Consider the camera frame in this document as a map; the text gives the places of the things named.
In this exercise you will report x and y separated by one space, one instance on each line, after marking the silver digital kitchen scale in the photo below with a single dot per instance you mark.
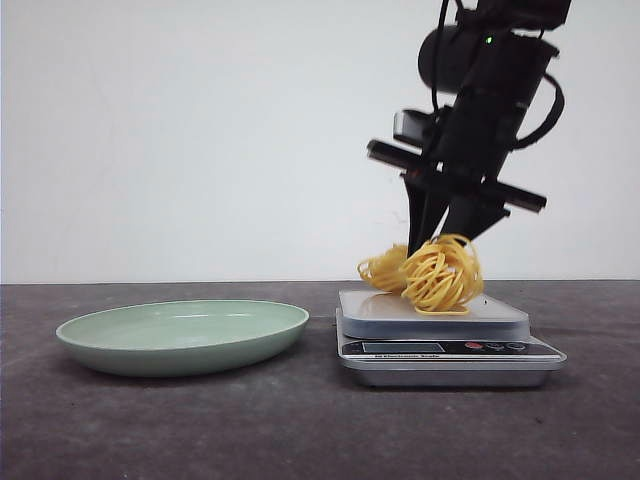
384 342

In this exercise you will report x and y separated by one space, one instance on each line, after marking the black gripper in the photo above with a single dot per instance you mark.
459 166

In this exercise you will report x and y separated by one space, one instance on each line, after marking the light green plate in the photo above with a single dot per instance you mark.
182 338

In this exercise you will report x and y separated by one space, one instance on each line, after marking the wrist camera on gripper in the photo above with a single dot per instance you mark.
414 127

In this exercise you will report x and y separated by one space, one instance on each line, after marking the yellow vermicelli noodle bundle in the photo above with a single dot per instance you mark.
441 277

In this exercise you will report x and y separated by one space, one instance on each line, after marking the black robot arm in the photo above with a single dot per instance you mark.
494 60

